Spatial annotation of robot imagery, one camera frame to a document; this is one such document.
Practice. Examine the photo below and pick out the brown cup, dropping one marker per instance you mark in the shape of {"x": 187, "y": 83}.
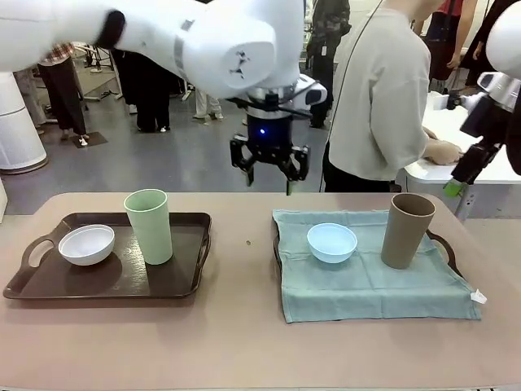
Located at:
{"x": 405, "y": 236}

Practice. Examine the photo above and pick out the person in beige shirt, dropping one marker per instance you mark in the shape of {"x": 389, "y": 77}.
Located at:
{"x": 374, "y": 102}

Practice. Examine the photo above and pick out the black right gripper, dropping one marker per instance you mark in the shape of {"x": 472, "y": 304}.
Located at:
{"x": 492, "y": 124}

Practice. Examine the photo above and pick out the white stand with black tripod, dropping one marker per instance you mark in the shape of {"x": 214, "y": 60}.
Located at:
{"x": 91, "y": 51}

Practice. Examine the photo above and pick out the person in red plaid shirt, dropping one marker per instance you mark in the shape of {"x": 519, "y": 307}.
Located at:
{"x": 67, "y": 93}

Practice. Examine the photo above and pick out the light green cup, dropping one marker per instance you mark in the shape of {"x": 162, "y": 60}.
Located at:
{"x": 150, "y": 232}

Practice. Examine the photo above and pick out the white cylindrical air purifier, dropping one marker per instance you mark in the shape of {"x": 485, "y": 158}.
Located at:
{"x": 18, "y": 130}

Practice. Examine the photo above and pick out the dark brown tray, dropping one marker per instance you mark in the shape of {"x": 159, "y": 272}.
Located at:
{"x": 276, "y": 252}
{"x": 175, "y": 277}

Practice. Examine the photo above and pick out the teal cloth mat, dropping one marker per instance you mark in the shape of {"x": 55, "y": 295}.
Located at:
{"x": 366, "y": 289}

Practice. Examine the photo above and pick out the black floor mat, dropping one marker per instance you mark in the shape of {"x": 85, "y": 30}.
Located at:
{"x": 95, "y": 138}

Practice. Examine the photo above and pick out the person's right hand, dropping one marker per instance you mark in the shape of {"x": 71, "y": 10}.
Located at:
{"x": 447, "y": 154}

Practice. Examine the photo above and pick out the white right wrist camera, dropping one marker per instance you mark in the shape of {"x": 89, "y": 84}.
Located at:
{"x": 458, "y": 101}

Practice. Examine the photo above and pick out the white panel beside table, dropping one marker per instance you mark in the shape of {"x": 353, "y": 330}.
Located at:
{"x": 2, "y": 199}

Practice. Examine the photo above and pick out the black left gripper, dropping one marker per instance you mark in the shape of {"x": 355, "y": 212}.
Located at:
{"x": 268, "y": 136}

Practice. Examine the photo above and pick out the light blue bowl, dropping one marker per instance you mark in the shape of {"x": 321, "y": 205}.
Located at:
{"x": 331, "y": 244}

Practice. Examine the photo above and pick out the person in black dress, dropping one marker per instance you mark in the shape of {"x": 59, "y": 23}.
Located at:
{"x": 486, "y": 49}

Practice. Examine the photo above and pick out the person in dark clothes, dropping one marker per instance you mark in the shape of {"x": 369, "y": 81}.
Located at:
{"x": 325, "y": 53}

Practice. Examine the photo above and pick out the person in blue plaid shirt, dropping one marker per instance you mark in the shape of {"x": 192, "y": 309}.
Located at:
{"x": 150, "y": 97}

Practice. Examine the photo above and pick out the person's right forearm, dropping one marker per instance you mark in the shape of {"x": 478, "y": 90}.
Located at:
{"x": 428, "y": 150}

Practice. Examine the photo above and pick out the white bowl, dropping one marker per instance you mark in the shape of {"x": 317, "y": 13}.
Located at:
{"x": 87, "y": 248}

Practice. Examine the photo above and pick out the person in dark red skirt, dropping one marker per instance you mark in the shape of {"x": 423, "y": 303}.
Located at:
{"x": 443, "y": 45}

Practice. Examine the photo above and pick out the person black top white trousers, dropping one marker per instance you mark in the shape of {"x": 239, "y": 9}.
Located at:
{"x": 207, "y": 106}

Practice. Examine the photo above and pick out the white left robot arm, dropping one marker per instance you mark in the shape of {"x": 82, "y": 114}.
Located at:
{"x": 224, "y": 49}

